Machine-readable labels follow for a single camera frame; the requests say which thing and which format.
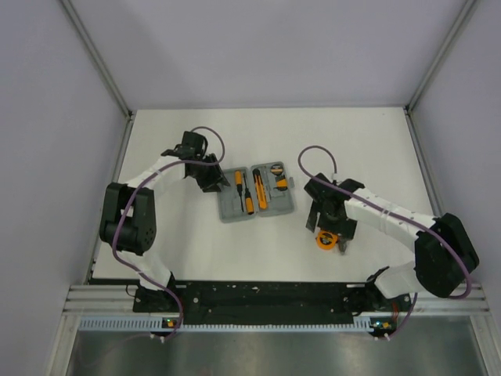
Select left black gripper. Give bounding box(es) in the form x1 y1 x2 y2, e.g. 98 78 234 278
189 153 229 193

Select orange tape measure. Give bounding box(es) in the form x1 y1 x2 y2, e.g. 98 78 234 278
316 230 338 251

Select orange handled pliers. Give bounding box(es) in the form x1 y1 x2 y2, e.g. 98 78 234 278
337 235 350 255

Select orange black screwdriver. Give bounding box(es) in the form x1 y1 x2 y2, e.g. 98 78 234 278
243 173 254 215
234 170 244 211

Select grey plastic tool case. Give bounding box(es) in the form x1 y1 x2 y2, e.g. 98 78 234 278
217 161 294 223

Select orange black utility knife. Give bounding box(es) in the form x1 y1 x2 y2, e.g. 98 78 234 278
253 168 269 211

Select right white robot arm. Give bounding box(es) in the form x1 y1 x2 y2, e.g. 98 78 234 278
305 173 479 310

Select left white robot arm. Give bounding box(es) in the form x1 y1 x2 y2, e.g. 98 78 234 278
99 126 229 311

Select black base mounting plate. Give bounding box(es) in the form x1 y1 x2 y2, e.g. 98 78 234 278
132 280 411 325

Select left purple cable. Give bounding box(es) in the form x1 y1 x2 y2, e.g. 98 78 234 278
111 125 227 342

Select purple cable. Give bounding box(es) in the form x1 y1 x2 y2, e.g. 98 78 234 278
297 145 474 341
111 125 227 342

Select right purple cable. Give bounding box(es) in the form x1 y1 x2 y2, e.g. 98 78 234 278
297 145 474 341

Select grey slotted cable duct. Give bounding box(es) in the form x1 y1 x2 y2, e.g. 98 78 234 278
78 316 393 334

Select right aluminium corner post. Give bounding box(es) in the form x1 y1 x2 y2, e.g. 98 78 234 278
405 0 481 113

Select aluminium corner post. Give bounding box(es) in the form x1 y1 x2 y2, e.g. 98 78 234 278
56 0 134 118
405 0 481 113

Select aluminium front frame rail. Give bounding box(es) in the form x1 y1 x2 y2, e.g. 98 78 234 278
62 284 492 316

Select left aluminium corner post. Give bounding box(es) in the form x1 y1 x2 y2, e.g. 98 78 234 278
56 0 134 118

